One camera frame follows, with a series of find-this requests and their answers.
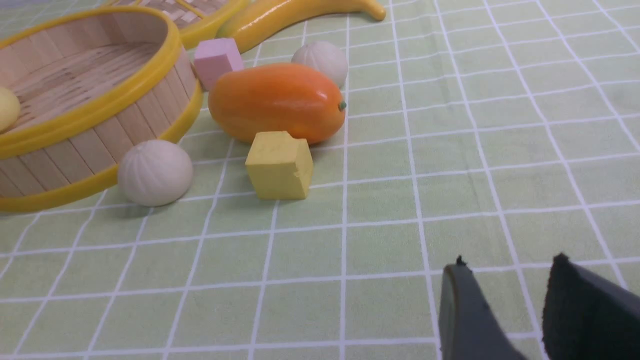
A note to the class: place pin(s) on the yellow toy banana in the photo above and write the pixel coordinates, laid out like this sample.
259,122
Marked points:
261,19

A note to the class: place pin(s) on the white pleated bun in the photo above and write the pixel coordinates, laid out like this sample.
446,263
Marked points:
325,57
155,173

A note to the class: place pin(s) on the bamboo steamer tray yellow rim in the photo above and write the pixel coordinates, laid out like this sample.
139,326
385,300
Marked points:
91,85

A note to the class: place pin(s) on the woven bamboo steamer lid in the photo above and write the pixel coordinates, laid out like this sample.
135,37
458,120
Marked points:
197,20

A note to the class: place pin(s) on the orange toy mango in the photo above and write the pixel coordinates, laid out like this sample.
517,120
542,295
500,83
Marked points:
277,97

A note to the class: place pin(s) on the green checkered tablecloth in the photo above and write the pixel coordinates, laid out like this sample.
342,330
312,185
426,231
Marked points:
505,131

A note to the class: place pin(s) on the yellow bun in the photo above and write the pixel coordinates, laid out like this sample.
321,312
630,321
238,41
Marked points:
10,108

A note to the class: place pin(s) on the pink foam cube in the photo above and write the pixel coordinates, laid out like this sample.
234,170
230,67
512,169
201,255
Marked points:
215,57

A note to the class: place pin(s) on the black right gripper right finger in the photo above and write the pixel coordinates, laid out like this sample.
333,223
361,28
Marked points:
587,317

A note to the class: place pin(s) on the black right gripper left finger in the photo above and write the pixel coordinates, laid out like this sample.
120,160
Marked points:
468,329

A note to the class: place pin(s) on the yellow foam cube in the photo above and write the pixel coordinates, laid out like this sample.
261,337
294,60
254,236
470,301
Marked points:
279,166

